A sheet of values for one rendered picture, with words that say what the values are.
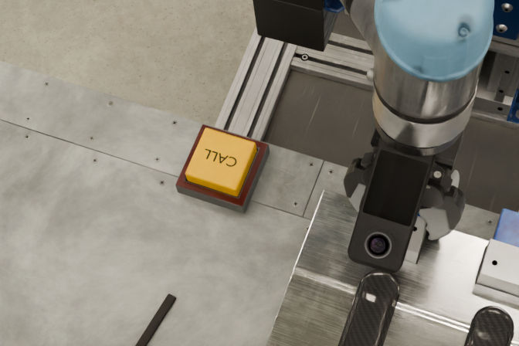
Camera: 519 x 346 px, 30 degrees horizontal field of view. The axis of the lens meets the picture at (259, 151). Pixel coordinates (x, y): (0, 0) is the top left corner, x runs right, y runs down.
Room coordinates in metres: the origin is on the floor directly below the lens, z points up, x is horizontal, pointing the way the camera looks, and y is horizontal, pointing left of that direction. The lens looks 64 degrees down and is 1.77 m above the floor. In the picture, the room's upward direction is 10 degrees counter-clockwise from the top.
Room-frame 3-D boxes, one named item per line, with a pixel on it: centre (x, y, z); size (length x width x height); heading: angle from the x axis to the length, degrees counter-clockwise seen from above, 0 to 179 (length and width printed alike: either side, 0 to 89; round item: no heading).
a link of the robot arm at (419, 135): (0.34, -0.13, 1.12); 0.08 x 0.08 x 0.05
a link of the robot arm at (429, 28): (0.35, -0.13, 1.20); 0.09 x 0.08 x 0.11; 18
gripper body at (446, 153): (0.35, -0.13, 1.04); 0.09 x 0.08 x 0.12; 150
